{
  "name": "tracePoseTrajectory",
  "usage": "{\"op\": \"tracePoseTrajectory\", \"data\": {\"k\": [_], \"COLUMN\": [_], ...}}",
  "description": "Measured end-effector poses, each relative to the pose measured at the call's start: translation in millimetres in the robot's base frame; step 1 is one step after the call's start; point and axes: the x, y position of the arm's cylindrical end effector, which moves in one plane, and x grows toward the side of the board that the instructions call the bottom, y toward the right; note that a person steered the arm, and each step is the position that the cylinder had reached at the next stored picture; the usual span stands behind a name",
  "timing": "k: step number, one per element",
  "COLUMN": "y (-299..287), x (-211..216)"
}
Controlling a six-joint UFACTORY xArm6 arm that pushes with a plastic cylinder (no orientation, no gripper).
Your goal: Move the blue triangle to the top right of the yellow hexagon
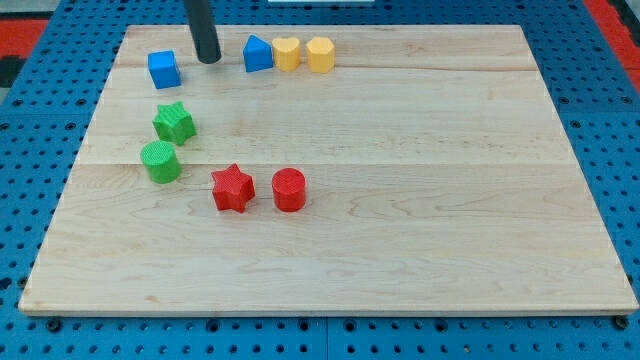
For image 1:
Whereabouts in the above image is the green cylinder block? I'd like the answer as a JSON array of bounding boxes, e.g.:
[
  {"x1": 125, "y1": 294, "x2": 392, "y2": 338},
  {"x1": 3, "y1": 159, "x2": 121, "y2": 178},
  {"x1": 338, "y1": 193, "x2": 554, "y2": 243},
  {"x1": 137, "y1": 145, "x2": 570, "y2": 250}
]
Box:
[{"x1": 140, "y1": 140, "x2": 182, "y2": 184}]

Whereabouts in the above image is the red star block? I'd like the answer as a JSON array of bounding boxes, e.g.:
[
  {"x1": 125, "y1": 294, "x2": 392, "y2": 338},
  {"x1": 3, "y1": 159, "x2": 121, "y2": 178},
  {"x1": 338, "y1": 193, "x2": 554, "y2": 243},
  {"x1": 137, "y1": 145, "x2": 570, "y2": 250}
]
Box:
[{"x1": 211, "y1": 163, "x2": 255, "y2": 213}]

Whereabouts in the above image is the blue cube block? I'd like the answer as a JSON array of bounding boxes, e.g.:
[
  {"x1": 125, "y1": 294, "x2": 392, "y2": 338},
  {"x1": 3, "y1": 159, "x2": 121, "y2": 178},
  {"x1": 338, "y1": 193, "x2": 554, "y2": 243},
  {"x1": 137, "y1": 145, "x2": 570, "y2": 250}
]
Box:
[{"x1": 147, "y1": 50, "x2": 181, "y2": 89}]

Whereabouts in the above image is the wooden board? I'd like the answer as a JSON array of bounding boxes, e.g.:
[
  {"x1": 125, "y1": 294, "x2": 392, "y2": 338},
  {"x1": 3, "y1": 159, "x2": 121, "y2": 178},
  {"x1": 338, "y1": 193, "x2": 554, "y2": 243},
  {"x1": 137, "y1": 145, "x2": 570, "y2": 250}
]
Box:
[{"x1": 19, "y1": 25, "x2": 638, "y2": 317}]

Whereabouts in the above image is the green star block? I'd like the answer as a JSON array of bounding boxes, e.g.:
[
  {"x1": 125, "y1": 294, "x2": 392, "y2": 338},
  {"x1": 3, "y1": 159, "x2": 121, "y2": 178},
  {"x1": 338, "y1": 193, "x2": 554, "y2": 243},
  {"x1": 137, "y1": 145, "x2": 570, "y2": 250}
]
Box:
[{"x1": 152, "y1": 101, "x2": 197, "y2": 146}]

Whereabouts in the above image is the yellow hexagon block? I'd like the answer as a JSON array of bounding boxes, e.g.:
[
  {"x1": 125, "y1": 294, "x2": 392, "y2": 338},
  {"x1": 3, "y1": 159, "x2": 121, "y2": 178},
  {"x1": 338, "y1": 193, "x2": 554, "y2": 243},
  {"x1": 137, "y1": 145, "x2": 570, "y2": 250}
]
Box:
[{"x1": 305, "y1": 37, "x2": 335, "y2": 73}]

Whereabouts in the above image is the blue triangle block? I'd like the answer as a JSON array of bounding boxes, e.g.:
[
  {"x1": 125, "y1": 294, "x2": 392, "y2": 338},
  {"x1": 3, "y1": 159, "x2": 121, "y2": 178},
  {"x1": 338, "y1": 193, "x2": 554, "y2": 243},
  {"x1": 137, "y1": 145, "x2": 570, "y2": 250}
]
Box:
[{"x1": 243, "y1": 34, "x2": 274, "y2": 72}]

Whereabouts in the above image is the yellow heart block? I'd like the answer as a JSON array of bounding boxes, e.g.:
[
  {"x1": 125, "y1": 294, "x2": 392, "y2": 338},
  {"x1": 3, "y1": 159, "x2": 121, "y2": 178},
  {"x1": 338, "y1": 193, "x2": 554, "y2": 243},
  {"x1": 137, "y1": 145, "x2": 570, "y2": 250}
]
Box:
[{"x1": 272, "y1": 37, "x2": 301, "y2": 72}]

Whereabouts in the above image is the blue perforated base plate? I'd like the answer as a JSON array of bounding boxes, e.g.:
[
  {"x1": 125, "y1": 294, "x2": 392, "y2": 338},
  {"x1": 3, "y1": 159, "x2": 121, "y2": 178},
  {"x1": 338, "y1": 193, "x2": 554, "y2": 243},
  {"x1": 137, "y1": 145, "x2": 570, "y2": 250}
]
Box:
[{"x1": 1, "y1": 1, "x2": 639, "y2": 359}]

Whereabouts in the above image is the red cylinder block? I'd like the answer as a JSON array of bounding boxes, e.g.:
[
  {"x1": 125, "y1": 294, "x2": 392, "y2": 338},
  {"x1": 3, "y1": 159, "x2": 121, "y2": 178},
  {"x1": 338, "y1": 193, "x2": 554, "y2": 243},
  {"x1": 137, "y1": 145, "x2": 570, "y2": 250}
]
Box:
[{"x1": 272, "y1": 168, "x2": 306, "y2": 212}]

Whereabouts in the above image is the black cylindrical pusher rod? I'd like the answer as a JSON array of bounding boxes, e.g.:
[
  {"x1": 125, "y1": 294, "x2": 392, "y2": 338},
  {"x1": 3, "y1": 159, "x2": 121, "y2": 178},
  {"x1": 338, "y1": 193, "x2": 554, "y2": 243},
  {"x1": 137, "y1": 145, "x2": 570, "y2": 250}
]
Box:
[{"x1": 183, "y1": 0, "x2": 222, "y2": 64}]

